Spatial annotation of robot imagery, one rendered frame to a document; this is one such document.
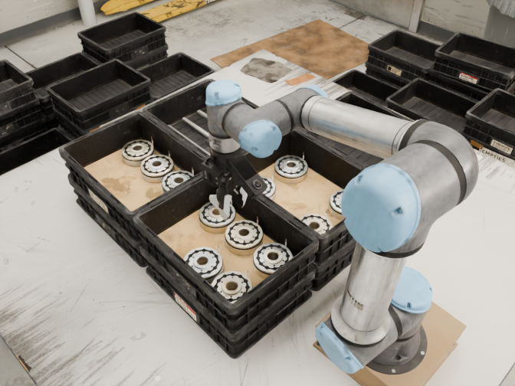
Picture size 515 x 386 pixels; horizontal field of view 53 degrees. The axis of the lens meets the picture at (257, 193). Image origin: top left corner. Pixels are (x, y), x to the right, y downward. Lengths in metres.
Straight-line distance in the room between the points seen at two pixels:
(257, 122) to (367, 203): 0.36
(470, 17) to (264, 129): 3.41
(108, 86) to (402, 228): 2.25
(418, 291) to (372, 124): 0.39
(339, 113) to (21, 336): 1.00
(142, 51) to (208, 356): 2.04
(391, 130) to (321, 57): 3.12
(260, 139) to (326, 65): 2.93
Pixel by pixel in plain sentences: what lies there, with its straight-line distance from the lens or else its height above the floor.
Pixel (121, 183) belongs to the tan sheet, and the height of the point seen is 0.83.
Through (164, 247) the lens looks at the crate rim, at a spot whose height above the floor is 0.93.
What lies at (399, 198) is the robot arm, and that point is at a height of 1.42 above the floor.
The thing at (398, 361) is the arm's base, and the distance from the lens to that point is 1.29.
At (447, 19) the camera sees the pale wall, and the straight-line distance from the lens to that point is 4.41.
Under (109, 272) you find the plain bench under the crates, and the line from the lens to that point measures 1.59.
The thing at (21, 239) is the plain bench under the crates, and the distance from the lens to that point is 1.77.
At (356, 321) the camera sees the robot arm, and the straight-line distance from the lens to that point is 1.01.
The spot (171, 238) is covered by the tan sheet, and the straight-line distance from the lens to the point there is 1.46.
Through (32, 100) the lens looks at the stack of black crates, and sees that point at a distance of 2.83.
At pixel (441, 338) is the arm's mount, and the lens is 1.37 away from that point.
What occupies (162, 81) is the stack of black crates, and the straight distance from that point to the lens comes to 3.01.
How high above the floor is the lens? 1.90
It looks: 43 degrees down
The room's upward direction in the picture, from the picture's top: straight up
